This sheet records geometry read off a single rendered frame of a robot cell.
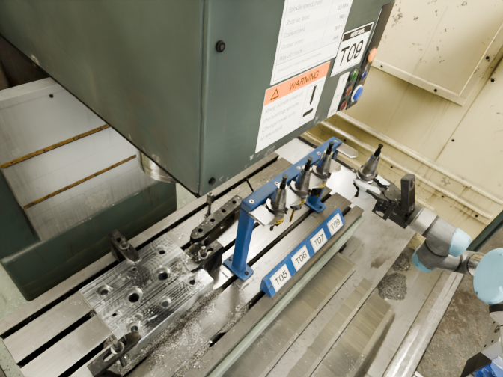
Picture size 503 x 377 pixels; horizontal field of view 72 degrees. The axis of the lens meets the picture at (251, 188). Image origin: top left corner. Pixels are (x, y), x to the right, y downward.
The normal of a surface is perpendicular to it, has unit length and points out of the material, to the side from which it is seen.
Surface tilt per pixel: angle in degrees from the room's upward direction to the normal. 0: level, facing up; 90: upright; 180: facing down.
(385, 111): 90
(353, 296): 8
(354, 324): 8
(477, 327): 0
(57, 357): 0
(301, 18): 90
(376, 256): 24
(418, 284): 17
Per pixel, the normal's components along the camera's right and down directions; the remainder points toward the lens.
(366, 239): -0.16, -0.45
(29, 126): 0.73, 0.55
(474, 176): -0.67, 0.46
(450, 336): 0.12, -0.71
